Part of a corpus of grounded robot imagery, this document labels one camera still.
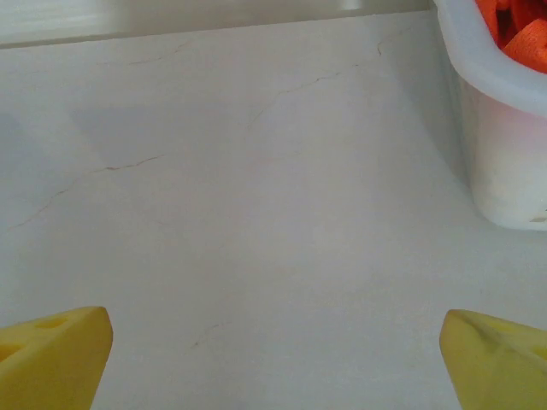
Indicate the orange t-shirt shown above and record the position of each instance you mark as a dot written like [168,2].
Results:
[527,40]

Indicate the white plastic basket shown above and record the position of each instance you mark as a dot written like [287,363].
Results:
[500,141]

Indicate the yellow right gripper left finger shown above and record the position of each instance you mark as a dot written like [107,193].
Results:
[51,363]

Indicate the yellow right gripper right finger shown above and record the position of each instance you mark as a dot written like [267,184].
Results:
[504,371]

